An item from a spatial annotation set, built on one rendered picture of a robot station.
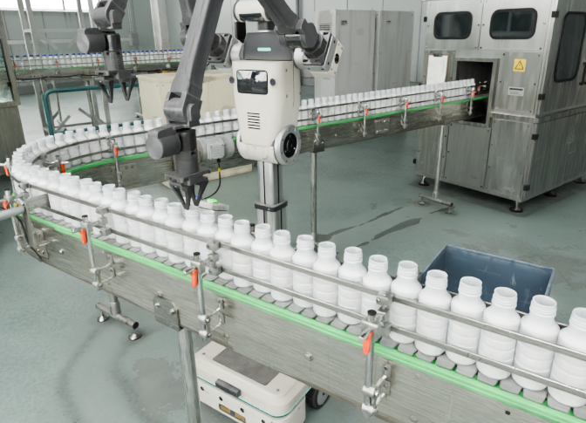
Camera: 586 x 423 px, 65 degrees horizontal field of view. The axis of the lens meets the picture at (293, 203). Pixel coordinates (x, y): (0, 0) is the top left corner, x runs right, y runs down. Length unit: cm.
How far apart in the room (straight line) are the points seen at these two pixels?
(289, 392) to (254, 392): 14
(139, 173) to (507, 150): 323
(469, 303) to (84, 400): 199
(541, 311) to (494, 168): 386
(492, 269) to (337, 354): 67
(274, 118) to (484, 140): 323
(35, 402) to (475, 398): 210
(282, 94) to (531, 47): 306
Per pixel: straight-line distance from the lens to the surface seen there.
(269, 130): 173
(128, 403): 245
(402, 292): 93
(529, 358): 92
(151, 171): 265
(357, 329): 103
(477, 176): 481
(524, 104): 450
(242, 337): 122
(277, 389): 199
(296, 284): 106
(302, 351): 111
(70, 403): 256
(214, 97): 534
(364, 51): 740
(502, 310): 89
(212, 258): 115
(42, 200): 179
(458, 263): 158
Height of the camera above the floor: 159
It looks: 20 degrees down
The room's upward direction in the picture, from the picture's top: 1 degrees counter-clockwise
